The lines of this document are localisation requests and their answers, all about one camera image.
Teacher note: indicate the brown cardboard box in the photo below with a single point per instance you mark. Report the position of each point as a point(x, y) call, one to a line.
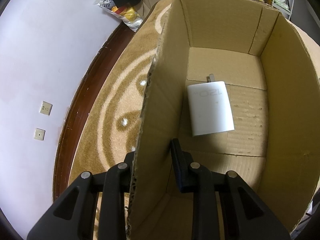
point(225, 92)

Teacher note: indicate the large white 120W charger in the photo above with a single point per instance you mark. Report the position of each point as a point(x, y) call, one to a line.
point(210, 108)

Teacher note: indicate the upper wall socket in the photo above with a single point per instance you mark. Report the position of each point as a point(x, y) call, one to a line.
point(46, 108)

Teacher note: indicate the wall socket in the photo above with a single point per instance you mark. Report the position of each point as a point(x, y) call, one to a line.
point(46, 108)
point(39, 134)

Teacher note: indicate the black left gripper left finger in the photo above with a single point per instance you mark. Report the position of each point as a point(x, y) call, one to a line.
point(72, 215)

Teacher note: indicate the plastic snack bag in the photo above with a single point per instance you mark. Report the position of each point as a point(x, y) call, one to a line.
point(127, 14)

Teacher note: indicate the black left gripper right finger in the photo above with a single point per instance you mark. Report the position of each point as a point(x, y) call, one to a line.
point(224, 205)

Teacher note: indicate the beige patterned carpet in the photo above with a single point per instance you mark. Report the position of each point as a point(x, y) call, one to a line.
point(112, 104)

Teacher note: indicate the lower wall socket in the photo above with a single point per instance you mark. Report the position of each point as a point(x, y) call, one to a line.
point(39, 134)

